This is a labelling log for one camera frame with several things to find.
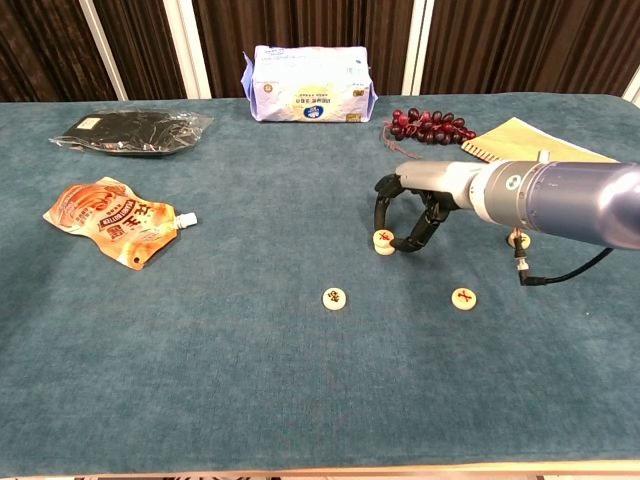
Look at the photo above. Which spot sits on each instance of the wide white frame post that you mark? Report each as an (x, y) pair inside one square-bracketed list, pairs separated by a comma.
[(187, 50)]

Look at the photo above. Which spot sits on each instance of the white purple tissue pack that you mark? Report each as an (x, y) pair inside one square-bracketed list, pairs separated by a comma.
[(310, 80)]

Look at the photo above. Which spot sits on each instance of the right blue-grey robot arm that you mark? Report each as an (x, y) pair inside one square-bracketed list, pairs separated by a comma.
[(575, 195)]

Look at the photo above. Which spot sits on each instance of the thin white frame post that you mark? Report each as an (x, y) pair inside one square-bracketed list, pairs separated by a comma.
[(102, 47)]

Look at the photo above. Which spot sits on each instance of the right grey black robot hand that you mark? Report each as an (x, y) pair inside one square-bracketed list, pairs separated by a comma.
[(440, 177)]

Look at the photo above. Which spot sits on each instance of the dark brown pleated curtain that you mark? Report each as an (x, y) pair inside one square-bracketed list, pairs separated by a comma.
[(300, 25)]

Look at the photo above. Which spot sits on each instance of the black gloves in plastic bag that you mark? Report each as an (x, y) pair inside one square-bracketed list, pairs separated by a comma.
[(130, 132)]

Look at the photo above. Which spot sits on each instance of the orange spout pouch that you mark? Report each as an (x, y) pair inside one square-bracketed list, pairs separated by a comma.
[(115, 222)]

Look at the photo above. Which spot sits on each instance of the tan spiral notebook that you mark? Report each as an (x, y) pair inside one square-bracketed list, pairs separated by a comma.
[(515, 137)]

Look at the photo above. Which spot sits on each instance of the teal tablecloth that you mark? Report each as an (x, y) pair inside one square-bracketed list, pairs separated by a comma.
[(250, 375)]

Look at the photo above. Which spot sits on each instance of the round wooden chess piece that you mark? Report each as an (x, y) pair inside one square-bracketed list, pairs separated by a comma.
[(526, 242), (334, 298), (383, 236), (384, 250), (464, 298)]

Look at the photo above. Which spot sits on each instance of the dark red grape bunch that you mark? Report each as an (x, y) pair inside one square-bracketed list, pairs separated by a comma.
[(430, 127)]

